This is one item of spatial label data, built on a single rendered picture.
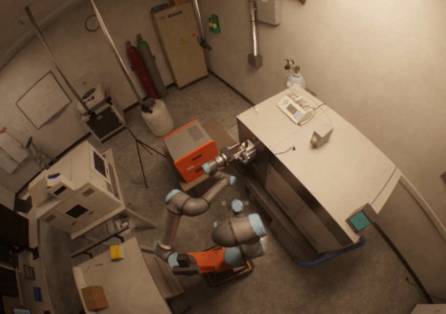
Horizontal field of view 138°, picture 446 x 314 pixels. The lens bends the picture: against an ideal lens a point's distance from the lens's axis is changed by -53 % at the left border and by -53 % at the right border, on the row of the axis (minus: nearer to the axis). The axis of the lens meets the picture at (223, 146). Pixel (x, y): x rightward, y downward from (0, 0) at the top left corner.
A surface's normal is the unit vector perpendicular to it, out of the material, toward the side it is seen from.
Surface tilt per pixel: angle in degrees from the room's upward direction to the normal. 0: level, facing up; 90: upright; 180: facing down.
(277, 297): 0
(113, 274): 0
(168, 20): 90
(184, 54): 90
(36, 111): 90
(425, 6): 90
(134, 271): 0
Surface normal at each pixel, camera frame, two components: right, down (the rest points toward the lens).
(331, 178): -0.14, -0.59
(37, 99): 0.52, 0.64
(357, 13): -0.84, 0.50
